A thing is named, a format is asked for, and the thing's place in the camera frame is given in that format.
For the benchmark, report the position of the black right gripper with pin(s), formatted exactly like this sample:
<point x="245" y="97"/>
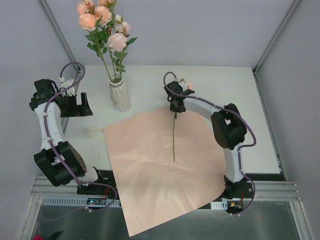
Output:
<point x="177" y="106"/>

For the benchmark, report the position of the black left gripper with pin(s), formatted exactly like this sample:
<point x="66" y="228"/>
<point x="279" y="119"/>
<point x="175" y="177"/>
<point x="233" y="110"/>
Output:
<point x="75" y="106"/>

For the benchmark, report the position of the small peach rose stem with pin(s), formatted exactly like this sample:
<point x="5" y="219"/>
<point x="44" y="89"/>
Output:
<point x="174" y="134"/>

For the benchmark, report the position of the cream printed ribbon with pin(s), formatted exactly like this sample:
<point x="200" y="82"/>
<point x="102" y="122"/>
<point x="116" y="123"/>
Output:
<point x="96" y="134"/>

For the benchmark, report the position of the pale pink rose stem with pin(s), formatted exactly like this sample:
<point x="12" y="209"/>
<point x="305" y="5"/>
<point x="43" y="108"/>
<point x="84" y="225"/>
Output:
<point x="118" y="44"/>

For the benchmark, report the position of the peach wrapping paper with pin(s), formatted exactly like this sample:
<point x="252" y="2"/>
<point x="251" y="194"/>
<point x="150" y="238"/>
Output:
<point x="152" y="188"/>

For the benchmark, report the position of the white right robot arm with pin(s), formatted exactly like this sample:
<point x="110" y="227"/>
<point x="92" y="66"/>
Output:
<point x="228" y="128"/>

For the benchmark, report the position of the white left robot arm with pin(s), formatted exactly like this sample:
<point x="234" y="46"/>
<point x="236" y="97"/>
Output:
<point x="58" y="159"/>

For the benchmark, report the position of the white ribbed ceramic vase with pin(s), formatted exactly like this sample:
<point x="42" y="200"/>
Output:
<point x="119" y="93"/>

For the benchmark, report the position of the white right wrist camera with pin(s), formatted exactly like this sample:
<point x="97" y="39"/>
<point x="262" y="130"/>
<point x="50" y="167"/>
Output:
<point x="183" y="83"/>

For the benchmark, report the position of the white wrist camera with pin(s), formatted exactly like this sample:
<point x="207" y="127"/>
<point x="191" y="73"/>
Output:
<point x="65" y="84"/>
<point x="183" y="83"/>

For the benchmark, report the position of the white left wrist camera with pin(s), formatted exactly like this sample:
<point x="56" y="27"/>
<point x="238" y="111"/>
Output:
<point x="65" y="84"/>

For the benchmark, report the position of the left aluminium frame post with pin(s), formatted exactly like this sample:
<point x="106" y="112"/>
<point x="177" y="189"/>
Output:
<point x="56" y="29"/>

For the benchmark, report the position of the aluminium frame post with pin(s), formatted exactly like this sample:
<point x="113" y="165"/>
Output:
<point x="276" y="35"/>
<point x="56" y="29"/>

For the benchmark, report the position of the left white cable duct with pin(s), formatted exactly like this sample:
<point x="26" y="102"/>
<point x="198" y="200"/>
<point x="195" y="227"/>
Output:
<point x="67" y="201"/>

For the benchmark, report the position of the white cable duct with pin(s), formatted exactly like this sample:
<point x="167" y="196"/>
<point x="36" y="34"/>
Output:
<point x="67" y="201"/>
<point x="219" y="205"/>

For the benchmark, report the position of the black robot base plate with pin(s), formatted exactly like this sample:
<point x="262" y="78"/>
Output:
<point x="100" y="188"/>

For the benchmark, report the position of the right white cable duct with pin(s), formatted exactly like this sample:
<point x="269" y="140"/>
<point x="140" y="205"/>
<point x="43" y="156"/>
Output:
<point x="219" y="205"/>

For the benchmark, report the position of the aluminium front rail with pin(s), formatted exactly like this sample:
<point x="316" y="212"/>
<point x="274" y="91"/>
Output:
<point x="285" y="191"/>

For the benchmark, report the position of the right aluminium frame post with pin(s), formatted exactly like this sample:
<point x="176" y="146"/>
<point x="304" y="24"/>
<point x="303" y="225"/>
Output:
<point x="276" y="35"/>

